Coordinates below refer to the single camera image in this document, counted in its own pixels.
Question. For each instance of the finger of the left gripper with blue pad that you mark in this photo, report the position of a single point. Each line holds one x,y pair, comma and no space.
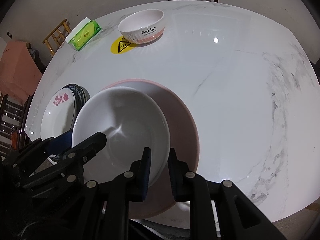
82,152

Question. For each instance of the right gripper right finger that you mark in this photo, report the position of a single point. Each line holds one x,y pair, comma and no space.
184,183

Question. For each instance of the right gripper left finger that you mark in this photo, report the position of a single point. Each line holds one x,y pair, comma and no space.
139,182

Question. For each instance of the white plate pink flowers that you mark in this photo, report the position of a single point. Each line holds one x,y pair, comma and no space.
59,114

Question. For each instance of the large blue floral plate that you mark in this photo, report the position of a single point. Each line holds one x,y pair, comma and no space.
81,97

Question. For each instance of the white bowl blue dog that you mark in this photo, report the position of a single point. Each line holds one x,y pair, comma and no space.
131,121

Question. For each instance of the dark chair at left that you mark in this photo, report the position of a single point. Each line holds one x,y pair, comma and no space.
13,120

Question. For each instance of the pink cloth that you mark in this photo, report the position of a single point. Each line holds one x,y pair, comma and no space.
20,75

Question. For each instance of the light wooden chair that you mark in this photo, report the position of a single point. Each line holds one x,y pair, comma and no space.
57,36

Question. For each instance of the yellow warning sticker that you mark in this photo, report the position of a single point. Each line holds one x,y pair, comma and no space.
122,45

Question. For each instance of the green tissue pack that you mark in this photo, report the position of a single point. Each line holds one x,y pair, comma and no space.
82,33

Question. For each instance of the white bowl pink rabbit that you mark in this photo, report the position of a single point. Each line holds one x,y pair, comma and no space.
143,26

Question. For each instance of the dark chair at right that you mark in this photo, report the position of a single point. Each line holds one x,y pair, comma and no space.
316,68

